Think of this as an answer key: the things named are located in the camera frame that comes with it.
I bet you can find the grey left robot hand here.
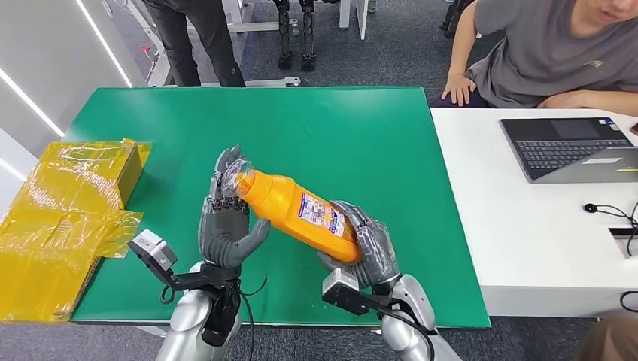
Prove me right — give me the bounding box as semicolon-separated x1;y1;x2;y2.
198;145;272;270

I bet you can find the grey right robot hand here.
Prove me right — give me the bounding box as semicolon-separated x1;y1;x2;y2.
317;200;401;289

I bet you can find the orange plastic bottle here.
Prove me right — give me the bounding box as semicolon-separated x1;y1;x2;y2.
221;158;363;264

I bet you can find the green table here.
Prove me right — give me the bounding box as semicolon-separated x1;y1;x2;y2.
63;86;492;330

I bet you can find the white desk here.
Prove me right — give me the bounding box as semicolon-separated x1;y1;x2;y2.
430;107;638;319

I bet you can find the yellow taped cardboard box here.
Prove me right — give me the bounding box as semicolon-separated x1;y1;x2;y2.
0;138;153;324

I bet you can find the seated person's right hand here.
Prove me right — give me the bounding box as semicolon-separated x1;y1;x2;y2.
441;73;477;107

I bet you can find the seated person's hand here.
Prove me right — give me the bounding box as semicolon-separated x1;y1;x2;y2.
537;90;579;110
441;73;477;107

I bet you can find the standing person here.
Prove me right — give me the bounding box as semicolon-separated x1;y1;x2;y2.
141;0;246;89

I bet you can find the dark grey laptop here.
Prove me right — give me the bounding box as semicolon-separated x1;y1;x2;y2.
499;116;638;184

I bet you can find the black robot leg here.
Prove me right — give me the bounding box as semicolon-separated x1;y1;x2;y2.
272;0;295;71
299;0;318;72

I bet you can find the seated person's left hand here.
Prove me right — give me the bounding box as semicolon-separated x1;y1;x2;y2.
537;90;579;110

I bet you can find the grey desk device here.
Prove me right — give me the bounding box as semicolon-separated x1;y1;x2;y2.
608;226;638;259

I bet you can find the brown rounded object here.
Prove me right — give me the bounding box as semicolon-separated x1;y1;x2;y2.
576;314;638;361

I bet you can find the seated person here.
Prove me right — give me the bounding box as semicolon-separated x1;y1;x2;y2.
429;0;638;117

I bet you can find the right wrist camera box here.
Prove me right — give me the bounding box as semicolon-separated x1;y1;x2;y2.
321;268;386;317

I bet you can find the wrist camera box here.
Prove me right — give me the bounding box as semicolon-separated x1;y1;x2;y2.
128;229;179;290
321;268;386;317

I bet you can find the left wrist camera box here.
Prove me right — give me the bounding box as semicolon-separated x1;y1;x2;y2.
128;229;179;290

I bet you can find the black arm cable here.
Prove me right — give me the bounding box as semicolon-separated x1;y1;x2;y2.
238;275;270;361

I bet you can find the white metal stand frame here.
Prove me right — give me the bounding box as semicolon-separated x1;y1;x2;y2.
99;0;302;89

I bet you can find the black cable with round puck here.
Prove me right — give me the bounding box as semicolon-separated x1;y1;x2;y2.
583;202;638;257

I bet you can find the white table frame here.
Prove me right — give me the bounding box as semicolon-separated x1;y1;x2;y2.
221;0;370;41

